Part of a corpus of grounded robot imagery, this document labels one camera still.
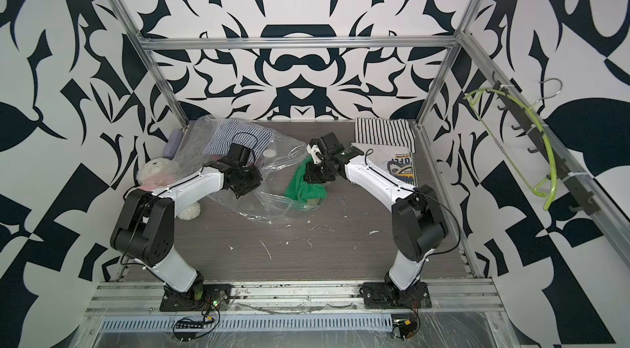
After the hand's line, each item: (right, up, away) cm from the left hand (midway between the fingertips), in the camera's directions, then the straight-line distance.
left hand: (260, 176), depth 94 cm
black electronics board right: (+47, -40, -22) cm, 65 cm away
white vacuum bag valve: (+2, +9, +5) cm, 11 cm away
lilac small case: (-43, +13, +18) cm, 49 cm away
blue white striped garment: (-16, +17, +14) cm, 28 cm away
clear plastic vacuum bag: (+9, -5, -9) cm, 14 cm away
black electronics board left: (-15, -41, -25) cm, 50 cm away
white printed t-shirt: (+53, +5, +8) cm, 54 cm away
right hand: (+17, +2, -7) cm, 19 cm away
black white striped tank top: (+53, +18, +22) cm, 60 cm away
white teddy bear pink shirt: (-38, +1, -3) cm, 38 cm away
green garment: (+15, -3, -9) cm, 18 cm away
